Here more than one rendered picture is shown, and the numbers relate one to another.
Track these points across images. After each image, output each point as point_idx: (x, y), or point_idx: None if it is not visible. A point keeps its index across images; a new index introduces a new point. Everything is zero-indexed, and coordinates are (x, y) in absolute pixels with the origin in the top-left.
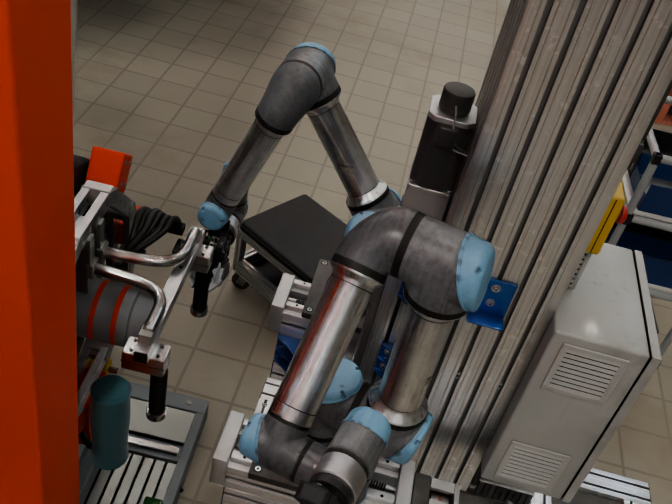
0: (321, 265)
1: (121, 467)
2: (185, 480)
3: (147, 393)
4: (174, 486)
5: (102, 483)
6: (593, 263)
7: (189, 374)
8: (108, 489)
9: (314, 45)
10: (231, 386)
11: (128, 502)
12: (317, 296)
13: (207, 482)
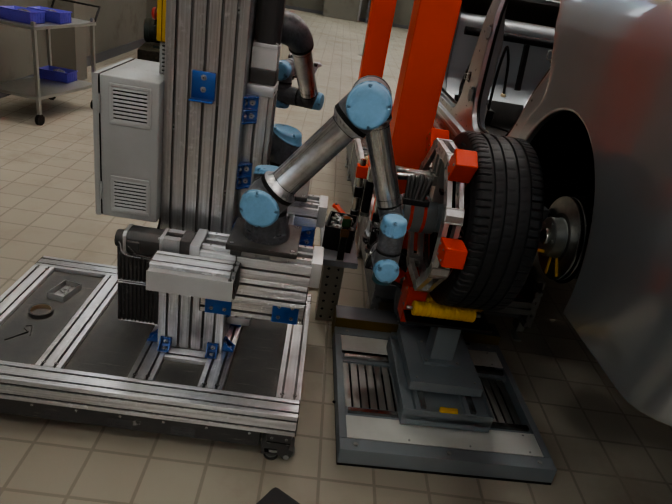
0: (294, 249)
1: (380, 400)
2: (334, 415)
3: (392, 447)
4: (340, 387)
5: (387, 390)
6: (139, 73)
7: (368, 502)
8: (381, 388)
9: (372, 82)
10: (324, 496)
11: (364, 382)
12: (293, 233)
13: (317, 415)
